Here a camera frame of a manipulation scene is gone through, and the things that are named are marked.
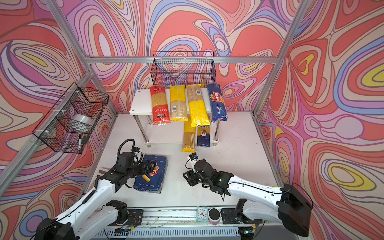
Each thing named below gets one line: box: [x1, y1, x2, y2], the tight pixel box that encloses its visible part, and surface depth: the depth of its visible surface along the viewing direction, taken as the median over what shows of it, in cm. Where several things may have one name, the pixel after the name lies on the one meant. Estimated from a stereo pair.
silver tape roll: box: [68, 114, 95, 134], surface depth 74 cm
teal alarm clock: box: [196, 206, 209, 222], surface depth 74 cm
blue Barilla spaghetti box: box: [207, 83, 228, 122], surface depth 73 cm
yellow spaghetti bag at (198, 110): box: [186, 83, 211, 127], surface depth 75 cm
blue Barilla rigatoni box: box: [133, 154, 169, 194], surface depth 82 cm
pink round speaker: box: [208, 207, 222, 226], surface depth 72 cm
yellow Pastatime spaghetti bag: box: [181, 116, 196, 153], surface depth 95 cm
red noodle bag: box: [150, 86, 171, 125], surface depth 75 cm
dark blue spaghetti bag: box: [197, 125, 211, 148], surface depth 97 cm
